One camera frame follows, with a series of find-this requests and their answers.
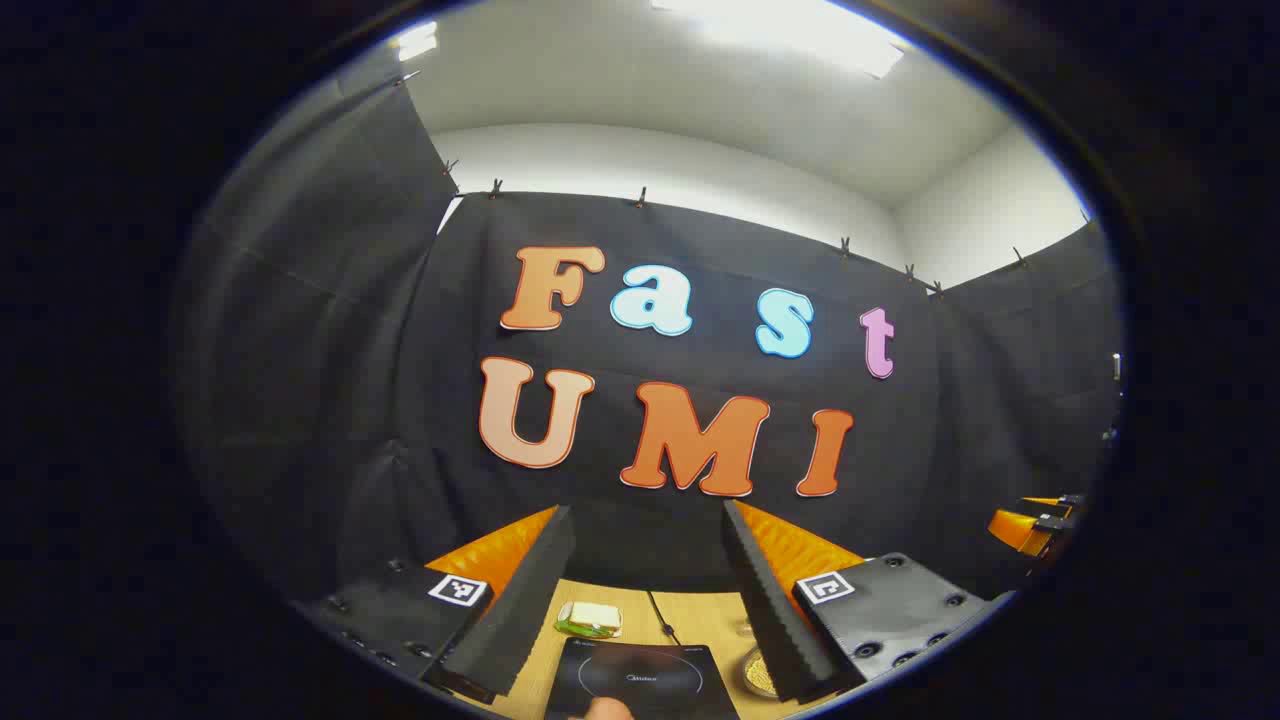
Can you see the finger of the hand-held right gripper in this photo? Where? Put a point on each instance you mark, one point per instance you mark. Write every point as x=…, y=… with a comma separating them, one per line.
x=1015, y=530

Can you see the sandwich on green plate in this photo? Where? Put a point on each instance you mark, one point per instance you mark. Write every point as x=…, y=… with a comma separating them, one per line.
x=590, y=618

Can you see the black induction cooktop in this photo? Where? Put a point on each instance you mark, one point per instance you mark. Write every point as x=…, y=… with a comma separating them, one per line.
x=650, y=680

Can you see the row of black cloth clips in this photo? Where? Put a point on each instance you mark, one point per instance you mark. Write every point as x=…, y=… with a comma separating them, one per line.
x=494, y=187

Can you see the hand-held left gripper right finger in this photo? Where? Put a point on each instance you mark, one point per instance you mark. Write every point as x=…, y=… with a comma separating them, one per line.
x=775, y=620

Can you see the small ceiling light panel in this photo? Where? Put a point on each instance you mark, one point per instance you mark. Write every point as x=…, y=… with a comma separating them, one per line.
x=417, y=41

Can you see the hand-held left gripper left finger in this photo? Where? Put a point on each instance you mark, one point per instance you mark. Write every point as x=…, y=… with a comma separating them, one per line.
x=520, y=610

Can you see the pile of yellow soybeans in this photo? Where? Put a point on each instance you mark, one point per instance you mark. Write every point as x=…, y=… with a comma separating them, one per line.
x=764, y=678

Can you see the large ceiling light panel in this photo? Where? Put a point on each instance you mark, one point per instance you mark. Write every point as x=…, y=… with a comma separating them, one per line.
x=790, y=30

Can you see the black backdrop cloth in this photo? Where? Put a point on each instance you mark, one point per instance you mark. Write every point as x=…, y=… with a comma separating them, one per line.
x=350, y=350

